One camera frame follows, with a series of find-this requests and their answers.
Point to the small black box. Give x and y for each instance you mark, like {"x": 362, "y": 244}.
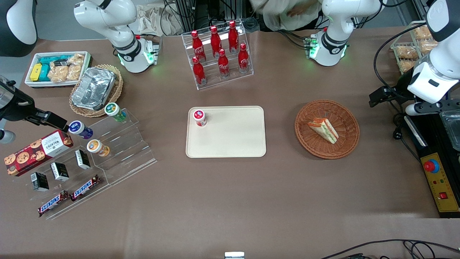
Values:
{"x": 82, "y": 159}
{"x": 39, "y": 181}
{"x": 59, "y": 171}

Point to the black round spool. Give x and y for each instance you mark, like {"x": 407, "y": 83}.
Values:
{"x": 251, "y": 24}

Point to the brown wicker basket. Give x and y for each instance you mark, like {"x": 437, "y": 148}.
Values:
{"x": 345, "y": 144}

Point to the small white device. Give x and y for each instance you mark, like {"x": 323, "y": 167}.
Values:
{"x": 234, "y": 255}

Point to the red emergency stop button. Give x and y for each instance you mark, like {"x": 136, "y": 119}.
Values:
{"x": 431, "y": 166}

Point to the green lid jar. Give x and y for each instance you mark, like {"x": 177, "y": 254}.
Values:
{"x": 114, "y": 110}

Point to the purple lid jar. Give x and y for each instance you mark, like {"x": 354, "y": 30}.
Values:
{"x": 79, "y": 129}

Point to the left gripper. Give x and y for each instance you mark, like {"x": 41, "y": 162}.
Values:
{"x": 401, "y": 90}

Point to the Snickers bar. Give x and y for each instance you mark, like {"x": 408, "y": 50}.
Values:
{"x": 53, "y": 204}
{"x": 85, "y": 187}

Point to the light wicker basket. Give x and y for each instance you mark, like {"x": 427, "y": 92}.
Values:
{"x": 115, "y": 94}

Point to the orange lid jar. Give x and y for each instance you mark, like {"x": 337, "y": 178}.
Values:
{"x": 97, "y": 147}

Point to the clear acrylic stepped shelf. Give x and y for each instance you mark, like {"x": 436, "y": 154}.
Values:
{"x": 125, "y": 154}
{"x": 72, "y": 185}

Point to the packed bread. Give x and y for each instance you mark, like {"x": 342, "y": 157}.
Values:
{"x": 406, "y": 66}
{"x": 422, "y": 32}
{"x": 406, "y": 52}
{"x": 428, "y": 46}

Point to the cracker snack bag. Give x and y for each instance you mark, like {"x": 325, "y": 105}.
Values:
{"x": 57, "y": 74}
{"x": 75, "y": 68}

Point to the person in beige clothing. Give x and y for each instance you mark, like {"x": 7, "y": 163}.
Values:
{"x": 280, "y": 18}

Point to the red Walkers shortbread box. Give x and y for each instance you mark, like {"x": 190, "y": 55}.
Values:
{"x": 36, "y": 153}

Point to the dark equipment rack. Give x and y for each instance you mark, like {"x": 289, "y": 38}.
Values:
{"x": 201, "y": 10}

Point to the triangular sandwich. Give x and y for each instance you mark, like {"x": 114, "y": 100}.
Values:
{"x": 323, "y": 130}

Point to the yellow packet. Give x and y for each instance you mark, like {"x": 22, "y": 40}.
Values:
{"x": 36, "y": 72}

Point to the aluminium foil tray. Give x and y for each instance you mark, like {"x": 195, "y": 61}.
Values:
{"x": 93, "y": 88}

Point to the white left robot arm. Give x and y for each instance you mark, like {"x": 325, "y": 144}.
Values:
{"x": 337, "y": 36}

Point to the white plastic bin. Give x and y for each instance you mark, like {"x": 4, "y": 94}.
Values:
{"x": 32, "y": 83}

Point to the red lid white jar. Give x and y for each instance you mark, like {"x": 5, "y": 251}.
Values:
{"x": 199, "y": 117}

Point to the teal box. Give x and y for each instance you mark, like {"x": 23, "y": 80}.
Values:
{"x": 45, "y": 73}
{"x": 48, "y": 58}

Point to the red cola bottle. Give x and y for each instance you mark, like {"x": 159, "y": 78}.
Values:
{"x": 198, "y": 71}
{"x": 215, "y": 41}
{"x": 223, "y": 64}
{"x": 197, "y": 45}
{"x": 243, "y": 58}
{"x": 233, "y": 36}

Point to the clear acrylic bottle rack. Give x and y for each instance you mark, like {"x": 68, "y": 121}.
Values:
{"x": 215, "y": 82}

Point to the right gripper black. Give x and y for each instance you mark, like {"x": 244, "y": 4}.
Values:
{"x": 18, "y": 109}

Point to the beige plastic tray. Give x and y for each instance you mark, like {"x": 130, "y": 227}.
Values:
{"x": 230, "y": 136}

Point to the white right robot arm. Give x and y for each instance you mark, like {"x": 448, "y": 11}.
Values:
{"x": 107, "y": 18}

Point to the metal tray in machine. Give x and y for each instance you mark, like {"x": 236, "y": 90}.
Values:
{"x": 452, "y": 129}

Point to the black machine with yellow panel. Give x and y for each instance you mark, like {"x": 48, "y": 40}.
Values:
{"x": 427, "y": 136}

